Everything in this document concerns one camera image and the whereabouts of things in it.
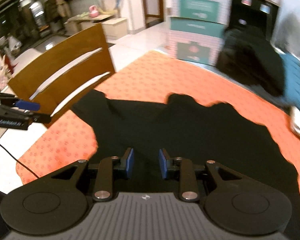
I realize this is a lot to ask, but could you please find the black sweater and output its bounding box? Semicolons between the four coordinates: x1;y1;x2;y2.
72;90;300;239

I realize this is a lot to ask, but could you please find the black folded clothes pile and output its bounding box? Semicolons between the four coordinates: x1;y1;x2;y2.
215;26;285;97

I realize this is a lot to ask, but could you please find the wooden chair left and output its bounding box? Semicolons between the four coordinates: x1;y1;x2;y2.
8;23;116;122

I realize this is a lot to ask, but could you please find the orange flower-pattern table mat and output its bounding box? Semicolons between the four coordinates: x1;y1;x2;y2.
17;51;300;191

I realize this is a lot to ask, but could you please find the pink kettlebell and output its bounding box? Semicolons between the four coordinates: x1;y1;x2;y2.
89;5;100;18

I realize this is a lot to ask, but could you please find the low white cabinet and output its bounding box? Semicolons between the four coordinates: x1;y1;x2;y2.
64;14;128;40

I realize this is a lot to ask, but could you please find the lower teal pink carton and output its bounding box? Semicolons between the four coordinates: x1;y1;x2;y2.
167;17;225;66

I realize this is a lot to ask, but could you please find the teal pink carton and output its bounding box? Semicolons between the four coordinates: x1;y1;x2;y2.
171;0;232;25
167;17;225;66

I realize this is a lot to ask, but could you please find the teal knitted sweater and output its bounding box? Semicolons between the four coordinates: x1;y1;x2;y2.
280;54;300;111

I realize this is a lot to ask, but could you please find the upper teal pink carton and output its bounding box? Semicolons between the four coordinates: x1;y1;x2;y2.
171;0;232;25

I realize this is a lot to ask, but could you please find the clear plastic bag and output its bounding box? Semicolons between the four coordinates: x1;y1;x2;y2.
273;9;300;58

